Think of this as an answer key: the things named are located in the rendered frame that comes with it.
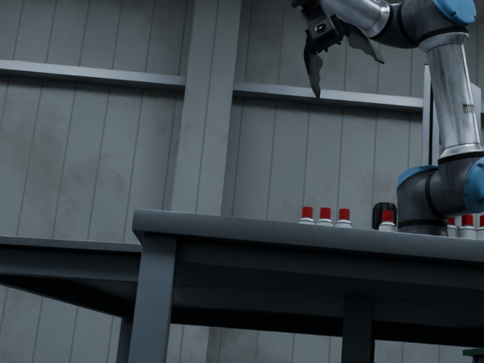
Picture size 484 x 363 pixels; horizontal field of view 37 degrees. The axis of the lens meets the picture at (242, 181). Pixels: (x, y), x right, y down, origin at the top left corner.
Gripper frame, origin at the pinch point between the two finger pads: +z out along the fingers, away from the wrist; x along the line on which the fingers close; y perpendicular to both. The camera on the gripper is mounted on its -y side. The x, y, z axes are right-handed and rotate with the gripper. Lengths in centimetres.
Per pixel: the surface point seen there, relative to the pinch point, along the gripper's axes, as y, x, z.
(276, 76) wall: 336, 48, 14
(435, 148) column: 58, -11, 35
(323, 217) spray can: 65, 28, 40
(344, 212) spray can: 65, 21, 42
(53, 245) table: 4, 77, 1
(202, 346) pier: 230, 149, 123
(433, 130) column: 61, -13, 31
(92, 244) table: 3, 69, 5
